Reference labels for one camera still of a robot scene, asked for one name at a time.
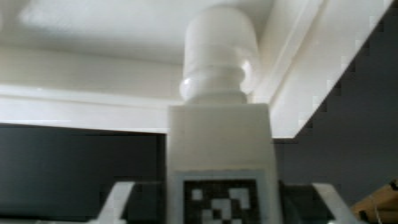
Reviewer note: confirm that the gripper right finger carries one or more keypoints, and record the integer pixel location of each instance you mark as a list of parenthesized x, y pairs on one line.
[(313, 205)]

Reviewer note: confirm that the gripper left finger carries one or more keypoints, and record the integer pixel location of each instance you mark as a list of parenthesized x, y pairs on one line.
[(133, 204)]

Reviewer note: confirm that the white table leg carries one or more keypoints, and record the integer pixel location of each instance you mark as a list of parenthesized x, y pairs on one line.
[(222, 188)]

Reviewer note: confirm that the white square tabletop part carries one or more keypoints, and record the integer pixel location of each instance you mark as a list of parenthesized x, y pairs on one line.
[(91, 58)]

